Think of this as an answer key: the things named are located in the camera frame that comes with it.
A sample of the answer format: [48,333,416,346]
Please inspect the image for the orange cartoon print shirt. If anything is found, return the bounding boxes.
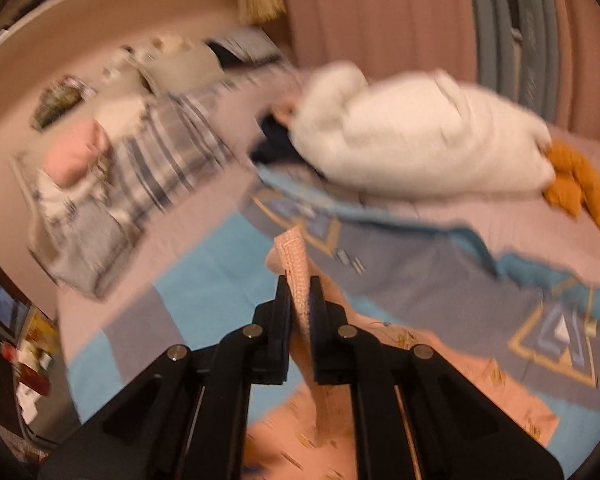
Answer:
[242,229,562,479]

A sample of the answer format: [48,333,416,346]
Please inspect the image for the blue grey patterned duvet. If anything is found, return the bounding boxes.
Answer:
[58,166,600,474]

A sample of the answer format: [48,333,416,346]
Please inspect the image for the grey folded garment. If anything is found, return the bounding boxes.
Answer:
[47,200,142,300]

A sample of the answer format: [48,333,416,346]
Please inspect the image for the orange plush goose feet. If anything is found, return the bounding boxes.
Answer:
[543,139,600,230]

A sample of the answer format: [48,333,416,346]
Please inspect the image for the dark navy garment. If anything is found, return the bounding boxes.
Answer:
[249,113,324,178]

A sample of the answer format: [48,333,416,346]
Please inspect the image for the white plush goose toy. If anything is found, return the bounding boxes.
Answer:
[288,61,555,200]

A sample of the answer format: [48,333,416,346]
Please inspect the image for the pink folded garment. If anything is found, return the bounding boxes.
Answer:
[42,119,110,188]

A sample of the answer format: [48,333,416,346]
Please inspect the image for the beige pillow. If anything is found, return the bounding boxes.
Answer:
[138,44,225,96]

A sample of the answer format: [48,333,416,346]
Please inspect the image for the colourful crumpled cloth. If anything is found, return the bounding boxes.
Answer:
[30,75,97,132]

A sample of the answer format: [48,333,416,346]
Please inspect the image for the dark plaid small pillow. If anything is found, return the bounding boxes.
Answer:
[204,26,283,68]

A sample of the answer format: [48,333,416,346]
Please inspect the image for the pink curtain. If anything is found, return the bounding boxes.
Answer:
[286,0,600,141]

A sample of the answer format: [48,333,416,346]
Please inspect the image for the grey blue lettered curtain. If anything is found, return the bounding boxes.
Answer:
[472,0,560,122]

